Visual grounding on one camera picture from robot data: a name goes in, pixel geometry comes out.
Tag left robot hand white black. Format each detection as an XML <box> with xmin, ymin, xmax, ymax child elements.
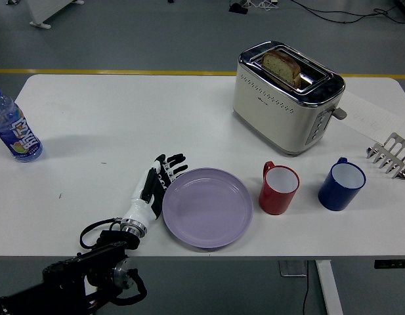
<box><xmin>122</xmin><ymin>152</ymin><xmax>189</xmax><ymax>228</ymax></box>

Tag purple round plate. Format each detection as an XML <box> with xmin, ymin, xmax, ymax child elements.
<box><xmin>161</xmin><ymin>167</ymin><xmax>254</xmax><ymax>249</ymax></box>

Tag red mug white inside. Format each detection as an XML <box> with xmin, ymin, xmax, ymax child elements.
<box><xmin>258</xmin><ymin>160</ymin><xmax>301</xmax><ymax>216</ymax></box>

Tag blue drink bottle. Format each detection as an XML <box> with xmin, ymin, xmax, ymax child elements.
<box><xmin>0</xmin><ymin>82</ymin><xmax>44</xmax><ymax>163</ymax></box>

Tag cream and chrome toaster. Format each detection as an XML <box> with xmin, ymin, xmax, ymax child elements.
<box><xmin>232</xmin><ymin>40</ymin><xmax>348</xmax><ymax>158</ymax></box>

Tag blue mug white inside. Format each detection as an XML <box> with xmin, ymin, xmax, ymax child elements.
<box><xmin>317</xmin><ymin>157</ymin><xmax>367</xmax><ymax>212</ymax></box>

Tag brown bread slice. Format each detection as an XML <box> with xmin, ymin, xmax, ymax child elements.
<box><xmin>261</xmin><ymin>49</ymin><xmax>302</xmax><ymax>89</ymax></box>

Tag white table leg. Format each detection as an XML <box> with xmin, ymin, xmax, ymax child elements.
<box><xmin>315</xmin><ymin>261</ymin><xmax>344</xmax><ymax>315</ymax></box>

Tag white furniture base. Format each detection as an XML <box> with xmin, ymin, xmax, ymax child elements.
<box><xmin>24</xmin><ymin>0</ymin><xmax>85</xmax><ymax>29</ymax></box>

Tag white paper sheet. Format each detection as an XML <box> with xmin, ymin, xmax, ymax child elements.
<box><xmin>339</xmin><ymin>90</ymin><xmax>405</xmax><ymax>144</ymax></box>

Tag black table control panel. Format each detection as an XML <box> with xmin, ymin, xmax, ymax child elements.
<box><xmin>373</xmin><ymin>259</ymin><xmax>405</xmax><ymax>270</ymax></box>

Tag metal toast rack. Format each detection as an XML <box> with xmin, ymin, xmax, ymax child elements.
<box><xmin>366</xmin><ymin>132</ymin><xmax>405</xmax><ymax>180</ymax></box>

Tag grey bracket under table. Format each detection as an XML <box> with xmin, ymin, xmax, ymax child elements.
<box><xmin>278</xmin><ymin>261</ymin><xmax>309</xmax><ymax>278</ymax></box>

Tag black cable under table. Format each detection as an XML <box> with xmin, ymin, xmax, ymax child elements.
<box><xmin>301</xmin><ymin>277</ymin><xmax>310</xmax><ymax>315</ymax></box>

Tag white floor cables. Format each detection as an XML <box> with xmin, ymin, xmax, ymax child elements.
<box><xmin>246</xmin><ymin>0</ymin><xmax>278</xmax><ymax>10</ymax></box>

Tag black floor cable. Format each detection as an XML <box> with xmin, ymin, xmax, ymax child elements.
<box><xmin>289</xmin><ymin>0</ymin><xmax>405</xmax><ymax>25</ymax></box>

